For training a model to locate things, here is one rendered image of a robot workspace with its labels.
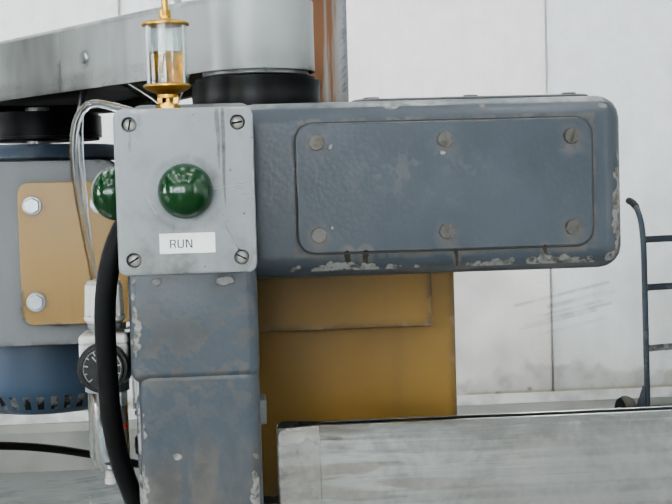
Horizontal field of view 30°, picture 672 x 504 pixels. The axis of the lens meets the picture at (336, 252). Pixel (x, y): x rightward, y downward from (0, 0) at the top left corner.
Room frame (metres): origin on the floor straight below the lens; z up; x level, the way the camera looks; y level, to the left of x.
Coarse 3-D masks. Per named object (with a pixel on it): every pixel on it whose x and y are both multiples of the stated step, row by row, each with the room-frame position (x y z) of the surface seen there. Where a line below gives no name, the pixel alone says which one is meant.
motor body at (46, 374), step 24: (24, 144) 1.13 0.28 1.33; (48, 144) 1.13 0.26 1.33; (96, 144) 1.16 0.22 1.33; (0, 360) 1.13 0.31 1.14; (24, 360) 1.13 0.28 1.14; (48, 360) 1.13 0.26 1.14; (72, 360) 1.14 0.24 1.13; (0, 384) 1.13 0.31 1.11; (24, 384) 1.13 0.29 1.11; (48, 384) 1.13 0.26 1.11; (72, 384) 1.14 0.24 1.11; (0, 408) 1.14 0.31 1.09; (24, 408) 1.14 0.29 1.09; (48, 408) 1.14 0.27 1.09; (72, 408) 1.15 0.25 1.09
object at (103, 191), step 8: (112, 168) 0.69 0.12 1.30; (96, 176) 0.69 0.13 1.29; (104, 176) 0.69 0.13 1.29; (112, 176) 0.69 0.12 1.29; (96, 184) 0.69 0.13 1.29; (104, 184) 0.68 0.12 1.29; (112, 184) 0.68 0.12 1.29; (96, 192) 0.69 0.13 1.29; (104, 192) 0.68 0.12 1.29; (112, 192) 0.68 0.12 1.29; (96, 200) 0.69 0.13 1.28; (104, 200) 0.68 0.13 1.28; (112, 200) 0.68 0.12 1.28; (96, 208) 0.69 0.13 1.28; (104, 208) 0.69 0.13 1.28; (112, 208) 0.69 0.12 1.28; (104, 216) 0.69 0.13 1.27; (112, 216) 0.69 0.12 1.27
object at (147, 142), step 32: (128, 128) 0.68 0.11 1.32; (160, 128) 0.68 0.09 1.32; (192, 128) 0.68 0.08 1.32; (224, 128) 0.68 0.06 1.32; (128, 160) 0.68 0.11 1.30; (160, 160) 0.68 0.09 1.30; (192, 160) 0.68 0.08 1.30; (224, 160) 0.68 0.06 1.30; (128, 192) 0.68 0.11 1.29; (224, 192) 0.68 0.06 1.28; (128, 224) 0.68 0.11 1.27; (160, 224) 0.68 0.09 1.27; (192, 224) 0.68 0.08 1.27; (224, 224) 0.68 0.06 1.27; (128, 256) 0.68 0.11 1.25; (160, 256) 0.68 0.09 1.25; (192, 256) 0.68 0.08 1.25; (224, 256) 0.68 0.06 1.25; (256, 256) 0.68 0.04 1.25
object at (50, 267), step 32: (64, 160) 1.10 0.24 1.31; (96, 160) 1.11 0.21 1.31; (0, 192) 1.10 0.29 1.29; (32, 192) 1.09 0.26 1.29; (64, 192) 1.09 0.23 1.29; (0, 224) 1.10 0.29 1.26; (32, 224) 1.09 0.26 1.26; (64, 224) 1.09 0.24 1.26; (96, 224) 1.10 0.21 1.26; (0, 256) 1.10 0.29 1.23; (32, 256) 1.09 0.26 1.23; (64, 256) 1.09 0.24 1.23; (96, 256) 1.10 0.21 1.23; (0, 288) 1.10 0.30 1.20; (32, 288) 1.09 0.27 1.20; (64, 288) 1.09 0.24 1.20; (0, 320) 1.10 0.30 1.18; (32, 320) 1.09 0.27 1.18; (64, 320) 1.09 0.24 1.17; (128, 320) 1.10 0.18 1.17
